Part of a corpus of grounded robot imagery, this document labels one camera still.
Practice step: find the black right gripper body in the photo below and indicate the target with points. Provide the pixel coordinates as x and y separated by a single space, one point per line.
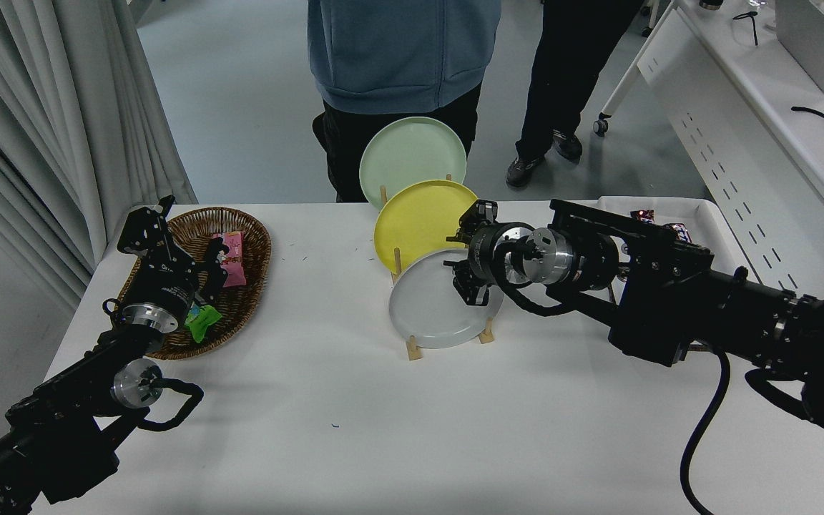
483 256

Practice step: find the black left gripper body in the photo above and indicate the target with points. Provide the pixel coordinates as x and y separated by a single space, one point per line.
165 287

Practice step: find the grey plate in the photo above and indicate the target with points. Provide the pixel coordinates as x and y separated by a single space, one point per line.
423 315

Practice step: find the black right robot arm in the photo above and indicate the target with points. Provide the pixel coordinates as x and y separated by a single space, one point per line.
669 300

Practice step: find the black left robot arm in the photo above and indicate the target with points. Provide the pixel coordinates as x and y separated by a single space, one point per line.
54 429

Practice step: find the yellow plate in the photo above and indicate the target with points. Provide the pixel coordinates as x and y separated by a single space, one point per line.
419 222

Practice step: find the wooden plate rack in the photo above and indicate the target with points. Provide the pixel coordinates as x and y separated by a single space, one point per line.
413 350

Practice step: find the pale green plate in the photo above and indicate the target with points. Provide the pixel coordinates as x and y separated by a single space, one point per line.
412 154

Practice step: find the pink snack packet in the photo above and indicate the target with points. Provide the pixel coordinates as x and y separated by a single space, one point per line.
237 268

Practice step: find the brown wicker basket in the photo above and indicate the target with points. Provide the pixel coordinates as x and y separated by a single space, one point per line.
254 243

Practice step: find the green candy wrapper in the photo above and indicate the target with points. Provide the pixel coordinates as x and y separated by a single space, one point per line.
201 325

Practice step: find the black caster wheel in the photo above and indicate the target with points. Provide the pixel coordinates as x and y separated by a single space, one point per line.
601 126

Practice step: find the brown Snickers bar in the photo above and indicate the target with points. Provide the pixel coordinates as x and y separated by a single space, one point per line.
678 230
642 214

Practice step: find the white curtain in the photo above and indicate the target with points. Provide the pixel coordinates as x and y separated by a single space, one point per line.
40 107

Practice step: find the person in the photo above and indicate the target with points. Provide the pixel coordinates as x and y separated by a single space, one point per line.
569 57
398 50

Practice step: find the white rectangular tray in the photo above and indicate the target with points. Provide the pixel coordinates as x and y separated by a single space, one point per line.
705 225

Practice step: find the white desk with perforated panel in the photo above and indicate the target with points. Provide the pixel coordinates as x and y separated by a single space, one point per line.
741 93

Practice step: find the silver laptop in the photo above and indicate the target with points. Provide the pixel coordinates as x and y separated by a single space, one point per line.
805 36

